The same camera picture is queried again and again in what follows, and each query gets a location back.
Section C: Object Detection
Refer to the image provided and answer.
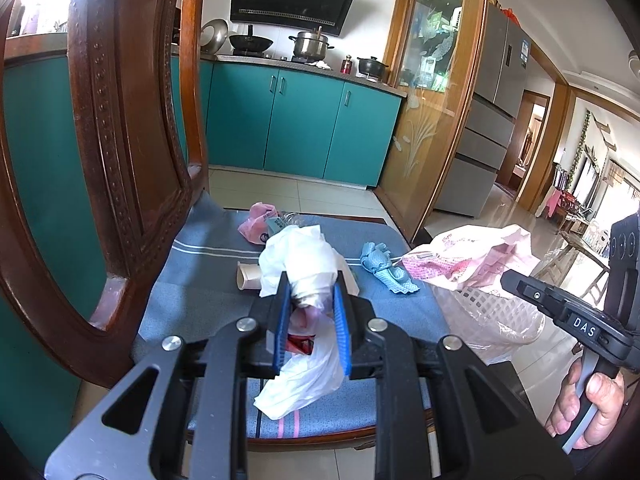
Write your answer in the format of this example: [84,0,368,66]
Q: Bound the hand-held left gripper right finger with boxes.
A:
[330,280,576,480]

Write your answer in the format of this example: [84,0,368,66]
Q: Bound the white plastic lattice wastebasket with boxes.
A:
[430,280,546,366]

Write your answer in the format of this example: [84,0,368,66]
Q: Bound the wooden bench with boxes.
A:
[542,230,608,301]

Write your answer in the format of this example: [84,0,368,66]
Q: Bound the person's right hand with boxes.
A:
[545,360,628,449]

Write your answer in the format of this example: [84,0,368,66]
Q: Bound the large pink plastic bag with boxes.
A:
[400,224,542,293]

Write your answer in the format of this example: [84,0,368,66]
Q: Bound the green leaf garland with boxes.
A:
[572,110,593,186]

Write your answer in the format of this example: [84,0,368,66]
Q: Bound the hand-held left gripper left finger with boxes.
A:
[42,270,293,480]

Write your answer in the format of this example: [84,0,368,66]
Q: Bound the red wrapper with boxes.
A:
[286,334,317,357]

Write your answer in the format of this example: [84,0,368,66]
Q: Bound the blue face mask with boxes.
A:
[360,241,421,295]

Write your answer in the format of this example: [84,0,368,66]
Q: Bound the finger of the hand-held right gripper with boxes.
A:
[501,269,572,322]

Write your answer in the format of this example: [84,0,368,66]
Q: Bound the teal kitchen cabinets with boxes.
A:
[0,52,405,471]

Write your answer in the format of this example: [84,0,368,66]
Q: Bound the steel stockpot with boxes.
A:
[288,27,335,61]

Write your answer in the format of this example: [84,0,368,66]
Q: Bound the wood-framed etched glass partition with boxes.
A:
[375,0,491,241]

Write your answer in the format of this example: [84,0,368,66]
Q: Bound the white basket with pink bag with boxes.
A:
[430,280,547,367]

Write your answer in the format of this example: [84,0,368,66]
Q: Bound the long white carton box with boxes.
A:
[336,255,363,297]

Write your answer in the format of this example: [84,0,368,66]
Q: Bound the small pink plastic bag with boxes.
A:
[237,202,281,247]

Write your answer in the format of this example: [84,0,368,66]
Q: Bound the black wok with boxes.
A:
[229,25,275,53]

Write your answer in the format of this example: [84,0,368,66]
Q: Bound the white plastic bag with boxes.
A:
[253,224,347,421]

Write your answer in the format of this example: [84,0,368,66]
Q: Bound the black casserole pot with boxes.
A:
[356,56,390,80]

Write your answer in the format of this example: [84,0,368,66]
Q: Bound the cardboard tube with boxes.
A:
[236,262,263,291]

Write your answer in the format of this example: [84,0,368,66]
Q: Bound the carved wooden chair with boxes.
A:
[0,0,436,453]

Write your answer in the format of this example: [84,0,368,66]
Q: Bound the brown wooden door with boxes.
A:
[500,90,551,206]

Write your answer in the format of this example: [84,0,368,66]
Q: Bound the blue striped towel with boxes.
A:
[131,205,451,443]

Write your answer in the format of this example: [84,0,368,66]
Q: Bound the grey refrigerator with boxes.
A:
[432,5,532,218]

